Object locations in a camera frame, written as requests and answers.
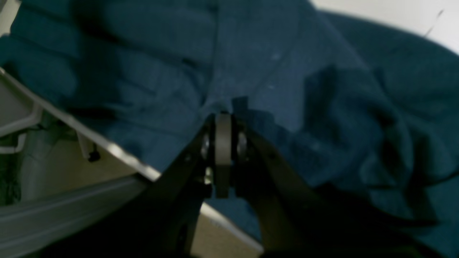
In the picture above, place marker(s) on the blue T-shirt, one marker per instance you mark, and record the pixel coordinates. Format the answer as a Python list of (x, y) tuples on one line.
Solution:
[(368, 109)]

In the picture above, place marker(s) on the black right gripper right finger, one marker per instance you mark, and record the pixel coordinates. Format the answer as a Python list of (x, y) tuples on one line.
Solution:
[(294, 221)]

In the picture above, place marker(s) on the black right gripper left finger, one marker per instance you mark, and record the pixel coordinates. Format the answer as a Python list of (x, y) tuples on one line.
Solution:
[(161, 221)]

